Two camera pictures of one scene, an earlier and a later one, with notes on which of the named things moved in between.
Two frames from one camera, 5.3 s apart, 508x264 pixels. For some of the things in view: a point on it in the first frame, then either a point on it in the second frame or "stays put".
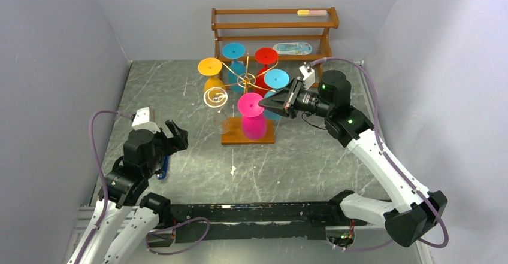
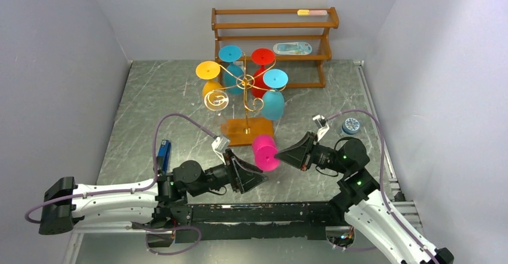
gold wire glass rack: [232, 130] → [246, 82]
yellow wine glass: [211, 67] stays put
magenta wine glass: [254, 120] → [264, 150]
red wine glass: [265, 55] stays put
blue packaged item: [293, 48] stays put
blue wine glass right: [274, 79] stays put
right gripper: [290, 103] → [311, 151]
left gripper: [178, 141] → [242, 180]
